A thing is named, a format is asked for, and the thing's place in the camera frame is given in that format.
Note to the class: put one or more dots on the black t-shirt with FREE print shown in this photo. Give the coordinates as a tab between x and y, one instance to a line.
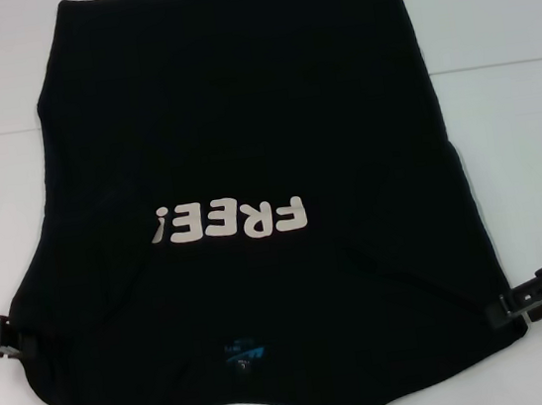
240	116

